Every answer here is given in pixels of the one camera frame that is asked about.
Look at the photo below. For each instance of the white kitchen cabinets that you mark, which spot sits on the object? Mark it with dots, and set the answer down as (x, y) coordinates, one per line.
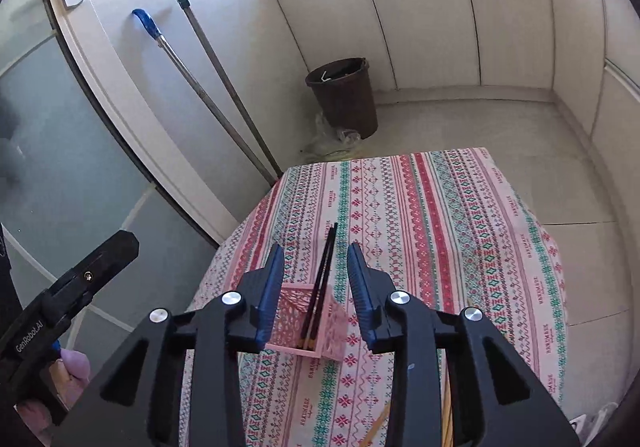
(425, 17)

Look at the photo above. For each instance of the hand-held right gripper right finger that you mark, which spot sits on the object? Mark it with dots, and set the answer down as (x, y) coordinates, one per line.
(361, 299)

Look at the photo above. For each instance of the frosted glass door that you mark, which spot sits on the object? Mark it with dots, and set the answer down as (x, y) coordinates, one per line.
(60, 152)

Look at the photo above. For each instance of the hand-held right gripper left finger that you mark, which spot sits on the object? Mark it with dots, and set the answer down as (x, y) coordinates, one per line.
(270, 294)

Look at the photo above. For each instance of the pink perforated utensil holder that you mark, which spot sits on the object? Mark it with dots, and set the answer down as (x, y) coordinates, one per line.
(331, 337)

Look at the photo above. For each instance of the white power strip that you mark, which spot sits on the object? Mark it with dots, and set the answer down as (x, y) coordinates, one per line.
(595, 419)

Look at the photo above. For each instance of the clear plastic bag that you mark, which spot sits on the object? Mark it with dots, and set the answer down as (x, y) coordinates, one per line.
(325, 137)

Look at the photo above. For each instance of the striped patterned tablecloth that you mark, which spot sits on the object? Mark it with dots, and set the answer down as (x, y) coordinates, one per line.
(425, 237)

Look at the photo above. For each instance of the person's left hand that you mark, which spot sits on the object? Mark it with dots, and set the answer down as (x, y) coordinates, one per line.
(75, 368)

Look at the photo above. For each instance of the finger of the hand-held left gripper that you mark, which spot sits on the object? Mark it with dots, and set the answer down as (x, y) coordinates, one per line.
(107, 259)

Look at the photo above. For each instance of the brown trash bin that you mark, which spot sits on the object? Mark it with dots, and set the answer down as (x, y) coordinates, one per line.
(345, 102)

